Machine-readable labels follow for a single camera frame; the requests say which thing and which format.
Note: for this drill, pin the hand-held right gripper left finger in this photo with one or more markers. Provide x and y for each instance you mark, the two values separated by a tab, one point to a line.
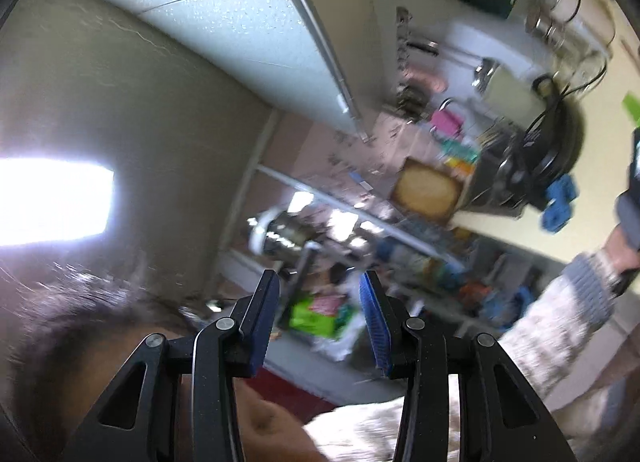
264	332

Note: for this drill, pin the orange bottle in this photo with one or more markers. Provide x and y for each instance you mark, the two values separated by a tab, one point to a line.
457	163

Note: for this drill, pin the person's head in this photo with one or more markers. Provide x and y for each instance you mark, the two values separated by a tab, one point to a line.
75	342

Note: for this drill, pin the green bottle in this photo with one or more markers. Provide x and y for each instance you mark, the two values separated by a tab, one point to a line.
452	147

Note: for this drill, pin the bright ceiling light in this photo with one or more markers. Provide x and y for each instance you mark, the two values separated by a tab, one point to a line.
50	202

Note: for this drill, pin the white cup with ladles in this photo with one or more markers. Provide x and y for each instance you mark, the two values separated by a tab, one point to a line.
510	92

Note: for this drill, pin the person's left hand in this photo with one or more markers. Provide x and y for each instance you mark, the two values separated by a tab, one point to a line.
622	247

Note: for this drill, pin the white electric kettle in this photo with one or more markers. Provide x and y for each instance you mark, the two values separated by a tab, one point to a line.
582	7

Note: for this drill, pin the black electric griddle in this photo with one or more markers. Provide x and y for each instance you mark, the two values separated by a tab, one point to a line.
555	142

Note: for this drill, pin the person's fuzzy sweater torso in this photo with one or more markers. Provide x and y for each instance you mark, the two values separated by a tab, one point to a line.
360	427

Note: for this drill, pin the metal storage rack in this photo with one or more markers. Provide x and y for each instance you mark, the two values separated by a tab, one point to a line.
400	247

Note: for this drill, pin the steel ladle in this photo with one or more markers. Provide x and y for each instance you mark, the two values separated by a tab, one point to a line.
482	74

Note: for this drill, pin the blue cloth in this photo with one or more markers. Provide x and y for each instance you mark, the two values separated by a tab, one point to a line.
559	202

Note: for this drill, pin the pink cloth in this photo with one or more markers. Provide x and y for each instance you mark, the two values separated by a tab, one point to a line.
446	121

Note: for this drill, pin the pink hanging spatula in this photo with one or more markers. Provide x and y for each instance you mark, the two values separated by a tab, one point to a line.
425	81

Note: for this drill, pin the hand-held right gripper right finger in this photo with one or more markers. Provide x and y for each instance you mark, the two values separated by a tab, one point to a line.
375	322

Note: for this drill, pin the green bag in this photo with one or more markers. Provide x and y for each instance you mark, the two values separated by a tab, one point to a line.
312	317

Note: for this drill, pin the wooden cutting board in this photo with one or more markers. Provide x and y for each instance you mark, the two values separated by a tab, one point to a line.
425	192

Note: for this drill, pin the steel pot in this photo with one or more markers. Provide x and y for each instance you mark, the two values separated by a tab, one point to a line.
285	234

